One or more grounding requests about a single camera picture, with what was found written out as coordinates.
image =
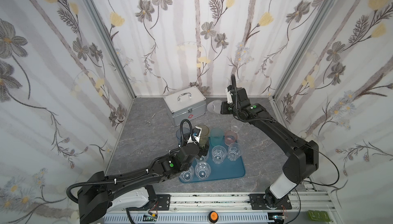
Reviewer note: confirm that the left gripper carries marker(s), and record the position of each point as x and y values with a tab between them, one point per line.
202	148

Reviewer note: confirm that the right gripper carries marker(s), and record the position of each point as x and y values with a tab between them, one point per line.
226	109

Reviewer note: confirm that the blue plastic cup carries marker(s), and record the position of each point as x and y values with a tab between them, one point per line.
178	135

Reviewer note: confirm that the yellow plastic cup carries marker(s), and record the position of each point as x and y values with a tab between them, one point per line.
204	135

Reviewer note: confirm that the frosted clear plastic cup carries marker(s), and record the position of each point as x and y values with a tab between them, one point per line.
214	106

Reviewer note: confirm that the pink plastic cup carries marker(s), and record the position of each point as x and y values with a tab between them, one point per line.
230	137

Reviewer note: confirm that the teal plastic tray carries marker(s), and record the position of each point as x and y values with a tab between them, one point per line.
227	170

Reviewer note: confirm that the teal plastic cup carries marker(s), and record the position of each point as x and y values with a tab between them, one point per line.
216	137

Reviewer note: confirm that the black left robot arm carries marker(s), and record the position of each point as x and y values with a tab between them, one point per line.
95	196

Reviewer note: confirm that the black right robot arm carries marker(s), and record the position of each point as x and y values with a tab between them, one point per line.
303	156

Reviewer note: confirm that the silver first aid case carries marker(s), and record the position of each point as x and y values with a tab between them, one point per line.
186	104

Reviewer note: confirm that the small metal scissors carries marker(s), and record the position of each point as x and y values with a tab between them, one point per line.
148	122

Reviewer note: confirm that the orange emergency button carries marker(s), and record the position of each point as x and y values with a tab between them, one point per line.
213	217

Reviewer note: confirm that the green circuit board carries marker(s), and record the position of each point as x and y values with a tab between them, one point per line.
319	216

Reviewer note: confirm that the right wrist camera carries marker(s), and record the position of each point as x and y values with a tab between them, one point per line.
229	96

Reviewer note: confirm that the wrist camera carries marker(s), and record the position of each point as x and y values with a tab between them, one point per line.
195	135
229	96

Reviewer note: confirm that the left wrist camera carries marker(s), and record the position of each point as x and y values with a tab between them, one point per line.
195	135

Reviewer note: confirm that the white perforated cable duct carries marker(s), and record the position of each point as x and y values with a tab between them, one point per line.
188	218

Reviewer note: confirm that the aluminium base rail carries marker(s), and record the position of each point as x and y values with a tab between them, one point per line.
294	211

